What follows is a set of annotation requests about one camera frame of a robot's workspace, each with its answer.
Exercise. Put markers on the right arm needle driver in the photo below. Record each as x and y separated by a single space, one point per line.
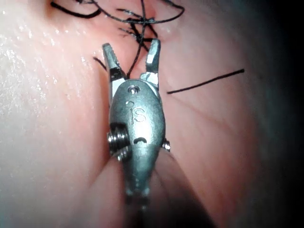
140 128

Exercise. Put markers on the right arm needle driver jaw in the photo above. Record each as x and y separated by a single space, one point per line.
153 59
112 64

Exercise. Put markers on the dark left arm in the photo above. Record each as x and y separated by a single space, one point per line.
171 204

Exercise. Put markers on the black stitching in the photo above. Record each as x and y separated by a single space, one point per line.
136 31

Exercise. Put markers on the black thread piece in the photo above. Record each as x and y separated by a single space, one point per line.
204 82

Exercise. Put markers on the tissue pad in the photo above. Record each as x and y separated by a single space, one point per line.
52 118

